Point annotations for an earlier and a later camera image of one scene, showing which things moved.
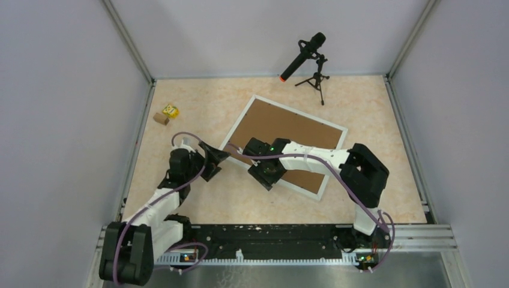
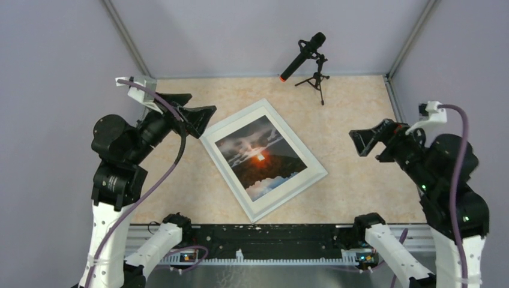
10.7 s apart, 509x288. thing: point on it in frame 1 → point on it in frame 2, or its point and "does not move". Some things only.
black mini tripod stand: [316, 81] does not move
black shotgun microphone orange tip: [308, 50] does not move
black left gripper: [213, 157] → [195, 118]
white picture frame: [287, 182] → [263, 162]
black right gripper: [267, 181] → [386, 129]
